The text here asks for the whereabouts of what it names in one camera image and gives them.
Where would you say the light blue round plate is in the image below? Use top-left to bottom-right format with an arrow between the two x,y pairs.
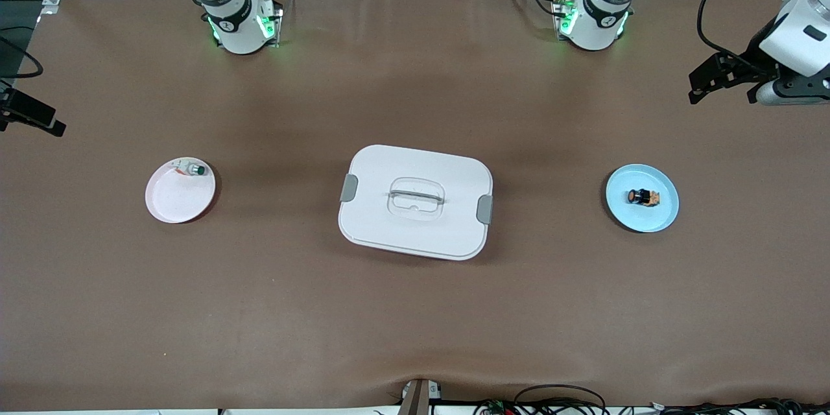
606,164 -> 680,233

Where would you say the pink round plate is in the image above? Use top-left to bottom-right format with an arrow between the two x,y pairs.
145,157 -> 217,224

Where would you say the white lidded storage box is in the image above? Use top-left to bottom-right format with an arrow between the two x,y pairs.
338,145 -> 494,261

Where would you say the brown table mat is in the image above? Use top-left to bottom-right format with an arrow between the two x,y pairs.
0,0 -> 830,410

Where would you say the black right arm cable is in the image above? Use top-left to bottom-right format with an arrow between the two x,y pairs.
0,26 -> 44,79

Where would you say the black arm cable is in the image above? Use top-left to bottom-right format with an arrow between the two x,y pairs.
0,26 -> 44,79
696,0 -> 789,73

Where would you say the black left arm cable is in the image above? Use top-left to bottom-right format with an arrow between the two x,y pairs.
696,0 -> 789,73

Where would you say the clear box lid handle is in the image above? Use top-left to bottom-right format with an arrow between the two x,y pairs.
387,178 -> 446,220

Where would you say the tangled cable bundle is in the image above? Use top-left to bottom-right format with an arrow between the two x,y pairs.
473,397 -> 830,415

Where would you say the black cable loop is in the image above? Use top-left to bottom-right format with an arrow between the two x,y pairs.
514,384 -> 608,415

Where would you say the brown camera mount bracket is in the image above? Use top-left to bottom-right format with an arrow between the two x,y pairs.
398,379 -> 443,415

